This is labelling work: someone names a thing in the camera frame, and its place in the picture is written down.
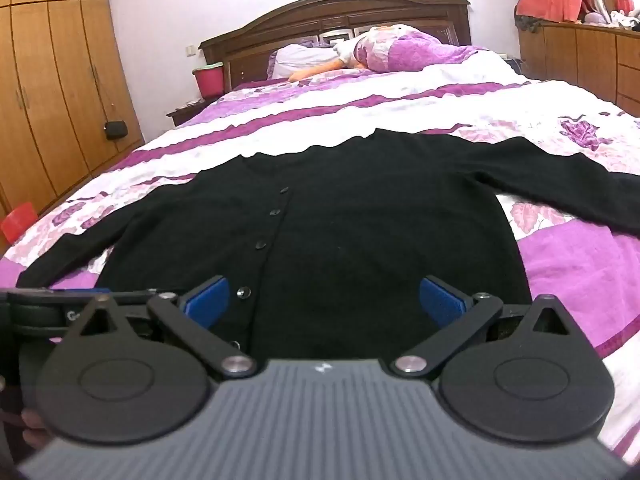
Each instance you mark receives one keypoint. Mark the light wooden dresser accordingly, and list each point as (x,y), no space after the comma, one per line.
(590,55)

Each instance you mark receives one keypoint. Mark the dark wooden headboard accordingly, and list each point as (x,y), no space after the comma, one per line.
(300,22)

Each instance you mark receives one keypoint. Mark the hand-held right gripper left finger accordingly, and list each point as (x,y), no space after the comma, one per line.
(207,301)

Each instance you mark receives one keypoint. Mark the person's left hand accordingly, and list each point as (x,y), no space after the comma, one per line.
(32,422)

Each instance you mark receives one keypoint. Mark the purple floral quilt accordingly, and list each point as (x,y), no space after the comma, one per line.
(575,270)

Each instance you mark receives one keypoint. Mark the lilac pillow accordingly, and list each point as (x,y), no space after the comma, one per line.
(305,60)

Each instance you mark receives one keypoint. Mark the small black bag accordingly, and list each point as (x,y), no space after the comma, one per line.
(116,130)

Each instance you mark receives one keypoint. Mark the dark wooden nightstand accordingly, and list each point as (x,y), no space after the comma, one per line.
(187,112)

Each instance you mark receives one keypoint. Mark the black button cardigan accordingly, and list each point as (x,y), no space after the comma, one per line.
(360,220)

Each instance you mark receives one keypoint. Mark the pile of mixed clothes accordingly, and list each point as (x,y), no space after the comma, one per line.
(625,15)

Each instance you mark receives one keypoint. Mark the white duck plush toy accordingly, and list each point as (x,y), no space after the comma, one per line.
(345,52)

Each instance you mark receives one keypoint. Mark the pink bucket with green rim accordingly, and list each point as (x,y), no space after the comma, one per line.
(209,80)

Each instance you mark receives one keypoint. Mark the purple floral pillow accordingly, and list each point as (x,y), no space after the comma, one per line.
(425,50)

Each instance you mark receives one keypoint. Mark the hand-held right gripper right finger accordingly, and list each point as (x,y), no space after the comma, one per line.
(442,301)

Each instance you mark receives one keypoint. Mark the red plastic stool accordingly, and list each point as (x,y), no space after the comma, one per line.
(17,222)

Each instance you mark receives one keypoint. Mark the light wooden wardrobe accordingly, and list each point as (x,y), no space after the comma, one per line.
(50,85)

